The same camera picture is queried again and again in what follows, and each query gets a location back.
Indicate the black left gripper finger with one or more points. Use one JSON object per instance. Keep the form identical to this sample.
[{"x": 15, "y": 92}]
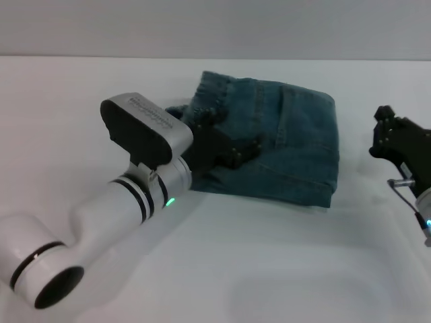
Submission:
[
  {"x": 212, "y": 116},
  {"x": 249, "y": 151}
]

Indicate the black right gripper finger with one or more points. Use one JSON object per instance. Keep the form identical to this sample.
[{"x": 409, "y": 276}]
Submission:
[
  {"x": 380, "y": 148},
  {"x": 384, "y": 117}
]

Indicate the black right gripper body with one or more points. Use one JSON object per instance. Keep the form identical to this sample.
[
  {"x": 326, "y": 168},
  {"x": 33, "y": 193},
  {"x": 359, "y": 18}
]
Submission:
[{"x": 412, "y": 148}]

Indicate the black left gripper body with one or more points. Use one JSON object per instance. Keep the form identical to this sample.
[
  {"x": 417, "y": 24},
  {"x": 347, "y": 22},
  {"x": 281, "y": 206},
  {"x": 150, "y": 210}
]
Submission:
[{"x": 212, "y": 148}]

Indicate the blue denim shorts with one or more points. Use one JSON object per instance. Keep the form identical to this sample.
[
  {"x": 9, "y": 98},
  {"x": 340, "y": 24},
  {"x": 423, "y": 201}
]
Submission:
[{"x": 289, "y": 148}]

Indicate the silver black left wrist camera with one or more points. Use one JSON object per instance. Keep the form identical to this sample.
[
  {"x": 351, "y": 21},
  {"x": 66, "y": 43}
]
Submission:
[{"x": 144, "y": 131}]

